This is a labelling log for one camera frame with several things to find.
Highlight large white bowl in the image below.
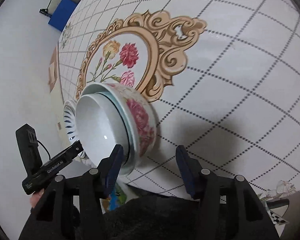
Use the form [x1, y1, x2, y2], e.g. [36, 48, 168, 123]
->
[75, 83, 132, 177]

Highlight white bowl red flowers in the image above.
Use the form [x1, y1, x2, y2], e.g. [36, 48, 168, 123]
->
[104, 83, 157, 176]

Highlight white scalloped plate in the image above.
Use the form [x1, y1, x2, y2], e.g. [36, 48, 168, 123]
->
[64, 100, 95, 167]

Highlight blue leaf pattern plate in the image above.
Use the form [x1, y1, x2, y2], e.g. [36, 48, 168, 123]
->
[63, 105, 77, 143]

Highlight person's left hand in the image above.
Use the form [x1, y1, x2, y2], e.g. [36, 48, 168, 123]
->
[30, 189, 44, 209]

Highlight brown placemat with paper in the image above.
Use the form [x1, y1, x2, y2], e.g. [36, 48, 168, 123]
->
[48, 45, 59, 92]

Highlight checked floral tablecloth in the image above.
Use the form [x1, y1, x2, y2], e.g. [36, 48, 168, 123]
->
[58, 0, 300, 199]

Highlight blue folded mat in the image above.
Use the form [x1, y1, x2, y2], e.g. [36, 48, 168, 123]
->
[48, 0, 77, 31]

